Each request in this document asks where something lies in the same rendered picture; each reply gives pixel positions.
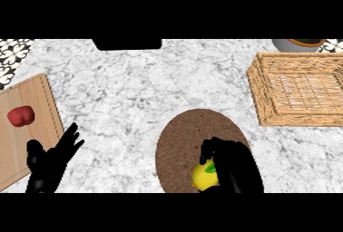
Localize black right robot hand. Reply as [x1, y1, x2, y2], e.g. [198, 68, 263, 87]
[198, 136, 265, 194]

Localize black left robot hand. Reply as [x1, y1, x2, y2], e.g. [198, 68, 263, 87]
[24, 121, 86, 194]

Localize yellow lemon with green leaf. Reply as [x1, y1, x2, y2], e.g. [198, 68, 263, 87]
[192, 158, 221, 192]

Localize brown oval placemat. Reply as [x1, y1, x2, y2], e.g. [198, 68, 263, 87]
[154, 108, 252, 194]

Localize wicker basket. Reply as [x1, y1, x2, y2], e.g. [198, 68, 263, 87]
[246, 52, 343, 128]

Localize wooden cutting board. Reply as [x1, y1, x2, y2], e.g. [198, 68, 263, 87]
[0, 72, 65, 193]

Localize white pot with brown rim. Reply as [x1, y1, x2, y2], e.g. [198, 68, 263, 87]
[271, 38, 328, 53]

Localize black appliance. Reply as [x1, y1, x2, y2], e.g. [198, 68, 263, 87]
[92, 38, 164, 52]

